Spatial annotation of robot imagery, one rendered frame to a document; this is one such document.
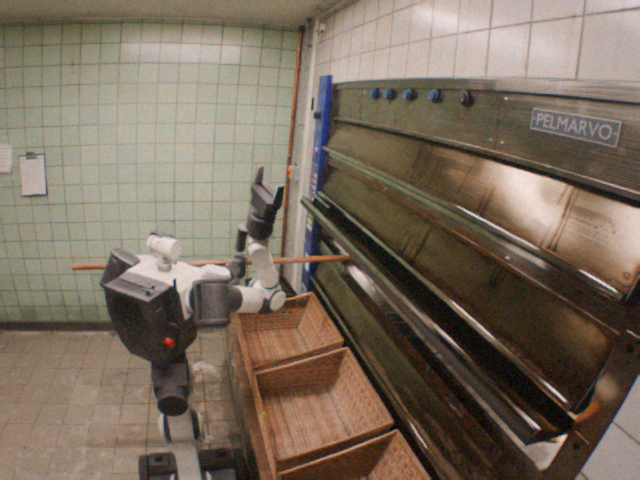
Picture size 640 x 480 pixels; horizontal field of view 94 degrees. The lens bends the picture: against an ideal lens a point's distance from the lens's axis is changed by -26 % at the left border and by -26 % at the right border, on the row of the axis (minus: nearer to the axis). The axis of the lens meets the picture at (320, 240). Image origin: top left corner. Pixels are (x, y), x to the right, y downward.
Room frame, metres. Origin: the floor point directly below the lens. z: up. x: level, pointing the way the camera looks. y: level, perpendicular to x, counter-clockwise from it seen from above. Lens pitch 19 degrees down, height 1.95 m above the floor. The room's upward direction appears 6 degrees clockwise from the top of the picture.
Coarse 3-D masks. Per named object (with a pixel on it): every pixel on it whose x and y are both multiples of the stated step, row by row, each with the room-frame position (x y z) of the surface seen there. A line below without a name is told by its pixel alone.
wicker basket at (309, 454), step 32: (256, 384) 1.36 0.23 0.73; (288, 384) 1.50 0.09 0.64; (320, 384) 1.55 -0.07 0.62; (352, 384) 1.40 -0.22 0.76; (288, 416) 1.32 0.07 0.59; (320, 416) 1.34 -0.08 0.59; (352, 416) 1.29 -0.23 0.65; (384, 416) 1.12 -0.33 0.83; (288, 448) 1.11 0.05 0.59; (320, 448) 0.98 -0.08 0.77
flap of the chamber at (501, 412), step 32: (320, 224) 1.77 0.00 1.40; (352, 224) 1.88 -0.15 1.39; (352, 256) 1.39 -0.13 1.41; (384, 256) 1.46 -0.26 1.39; (384, 288) 1.12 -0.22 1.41; (416, 288) 1.17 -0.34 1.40; (416, 320) 0.92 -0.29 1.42; (448, 320) 0.96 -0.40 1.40; (448, 352) 0.76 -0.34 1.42; (480, 352) 0.79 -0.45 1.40; (480, 384) 0.63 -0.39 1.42; (512, 384) 0.65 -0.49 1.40; (512, 416) 0.52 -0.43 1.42; (544, 416) 0.54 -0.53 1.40
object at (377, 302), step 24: (336, 264) 1.93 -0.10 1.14; (360, 288) 1.61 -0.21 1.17; (384, 312) 1.38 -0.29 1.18; (408, 336) 1.21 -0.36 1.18; (432, 360) 1.06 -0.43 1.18; (456, 384) 0.92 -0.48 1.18; (456, 408) 0.84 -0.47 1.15; (480, 408) 0.81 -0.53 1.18; (480, 432) 0.72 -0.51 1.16; (504, 432) 0.70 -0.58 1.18; (504, 456) 0.62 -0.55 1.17
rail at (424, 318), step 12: (312, 204) 1.97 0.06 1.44; (324, 216) 1.77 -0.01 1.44; (336, 228) 1.60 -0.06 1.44; (348, 240) 1.47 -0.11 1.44; (360, 252) 1.35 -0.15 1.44; (372, 264) 1.24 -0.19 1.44; (384, 276) 1.15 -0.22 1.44; (396, 288) 1.07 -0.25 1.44; (408, 300) 0.99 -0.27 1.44; (420, 312) 0.92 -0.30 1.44; (432, 324) 0.86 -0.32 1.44; (444, 336) 0.80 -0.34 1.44; (456, 348) 0.75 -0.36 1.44; (468, 360) 0.70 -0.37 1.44; (480, 372) 0.65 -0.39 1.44; (492, 384) 0.61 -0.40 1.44; (504, 396) 0.57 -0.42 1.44; (516, 408) 0.53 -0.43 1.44; (516, 420) 0.51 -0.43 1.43; (528, 420) 0.49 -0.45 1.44; (528, 432) 0.47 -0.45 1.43
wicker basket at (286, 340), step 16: (288, 304) 2.10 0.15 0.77; (304, 304) 2.13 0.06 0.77; (320, 304) 2.00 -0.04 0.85; (240, 320) 1.91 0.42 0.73; (256, 320) 2.03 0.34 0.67; (272, 320) 2.07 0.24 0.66; (288, 320) 2.10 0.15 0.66; (304, 320) 2.09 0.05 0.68; (320, 320) 1.92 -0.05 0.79; (240, 336) 1.89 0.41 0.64; (256, 336) 1.98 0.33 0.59; (272, 336) 2.00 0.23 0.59; (288, 336) 2.02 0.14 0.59; (304, 336) 2.01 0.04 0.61; (320, 336) 1.84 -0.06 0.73; (336, 336) 1.71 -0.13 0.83; (256, 352) 1.81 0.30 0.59; (272, 352) 1.83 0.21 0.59; (288, 352) 1.85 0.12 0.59; (304, 352) 1.58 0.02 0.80; (320, 352) 1.60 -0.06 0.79; (256, 368) 1.49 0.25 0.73; (272, 368) 1.52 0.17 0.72
